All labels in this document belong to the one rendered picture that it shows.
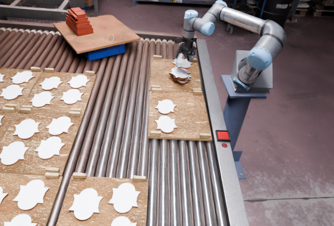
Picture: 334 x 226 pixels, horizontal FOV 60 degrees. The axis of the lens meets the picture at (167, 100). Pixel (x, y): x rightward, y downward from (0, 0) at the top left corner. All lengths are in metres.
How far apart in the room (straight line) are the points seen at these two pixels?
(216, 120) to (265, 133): 1.51
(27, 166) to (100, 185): 0.36
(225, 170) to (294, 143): 1.82
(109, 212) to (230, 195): 0.55
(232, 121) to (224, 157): 0.79
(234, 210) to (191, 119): 0.58
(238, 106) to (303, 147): 1.22
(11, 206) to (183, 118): 0.94
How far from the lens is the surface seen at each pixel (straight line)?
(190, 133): 1.61
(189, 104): 1.80
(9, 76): 2.13
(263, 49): 1.49
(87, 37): 2.29
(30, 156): 1.55
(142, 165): 1.45
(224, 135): 1.65
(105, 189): 1.36
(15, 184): 1.46
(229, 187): 1.45
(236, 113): 2.26
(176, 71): 1.96
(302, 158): 3.14
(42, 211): 1.35
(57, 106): 1.79
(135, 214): 1.29
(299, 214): 2.70
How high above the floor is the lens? 2.05
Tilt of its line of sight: 38 degrees down
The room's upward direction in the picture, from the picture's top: 6 degrees clockwise
